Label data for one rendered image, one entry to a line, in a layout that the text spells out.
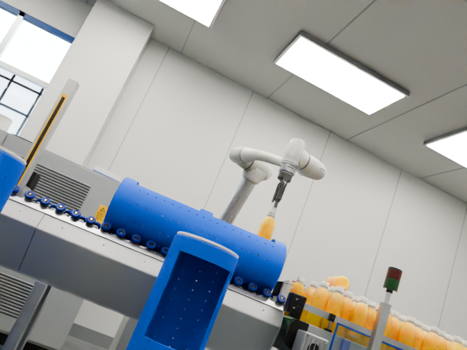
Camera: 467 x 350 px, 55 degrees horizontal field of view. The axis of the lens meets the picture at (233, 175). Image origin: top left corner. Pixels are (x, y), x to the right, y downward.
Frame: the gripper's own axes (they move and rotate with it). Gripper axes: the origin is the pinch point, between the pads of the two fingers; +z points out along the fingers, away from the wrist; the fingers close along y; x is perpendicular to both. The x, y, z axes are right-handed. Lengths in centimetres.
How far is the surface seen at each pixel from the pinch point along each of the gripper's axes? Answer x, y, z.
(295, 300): 20, 22, 41
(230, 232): -17.7, 11.0, 22.5
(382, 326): 55, 36, 39
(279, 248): 7.7, 9.6, 20.3
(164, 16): -143, -210, -204
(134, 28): -172, -233, -189
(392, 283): 54, 37, 20
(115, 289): -57, 8, 66
